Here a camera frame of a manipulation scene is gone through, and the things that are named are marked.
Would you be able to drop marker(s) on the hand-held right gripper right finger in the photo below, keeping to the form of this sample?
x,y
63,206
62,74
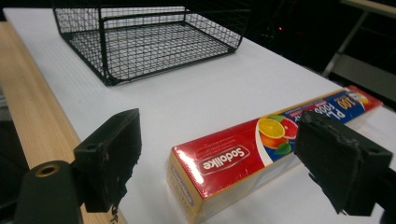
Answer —
x,y
334,161

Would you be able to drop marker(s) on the red long food wrap box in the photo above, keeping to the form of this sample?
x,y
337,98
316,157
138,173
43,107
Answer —
x,y
230,155

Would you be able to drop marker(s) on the metal stand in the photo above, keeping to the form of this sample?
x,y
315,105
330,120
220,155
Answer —
x,y
358,49

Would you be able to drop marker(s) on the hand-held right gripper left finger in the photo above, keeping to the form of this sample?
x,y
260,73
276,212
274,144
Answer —
x,y
107,158

